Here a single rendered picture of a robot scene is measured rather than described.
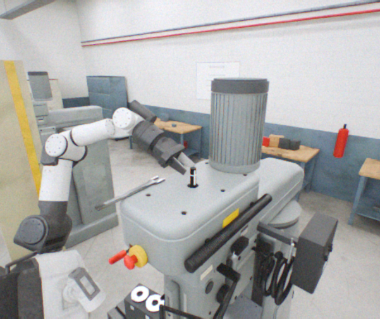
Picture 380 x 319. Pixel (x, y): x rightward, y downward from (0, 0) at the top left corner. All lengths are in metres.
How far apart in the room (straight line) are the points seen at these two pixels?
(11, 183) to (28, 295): 1.56
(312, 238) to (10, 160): 2.09
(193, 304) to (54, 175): 0.64
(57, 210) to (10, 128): 1.40
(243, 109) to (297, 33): 4.28
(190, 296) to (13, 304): 0.50
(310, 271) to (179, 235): 0.52
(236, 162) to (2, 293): 0.77
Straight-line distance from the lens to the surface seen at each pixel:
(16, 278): 0.88
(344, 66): 4.80
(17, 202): 2.42
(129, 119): 0.78
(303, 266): 0.97
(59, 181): 0.93
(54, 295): 0.92
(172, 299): 0.94
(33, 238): 0.91
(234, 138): 0.84
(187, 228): 0.61
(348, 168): 5.01
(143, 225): 0.65
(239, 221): 0.78
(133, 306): 1.43
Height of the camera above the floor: 2.24
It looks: 21 degrees down
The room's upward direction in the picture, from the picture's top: straight up
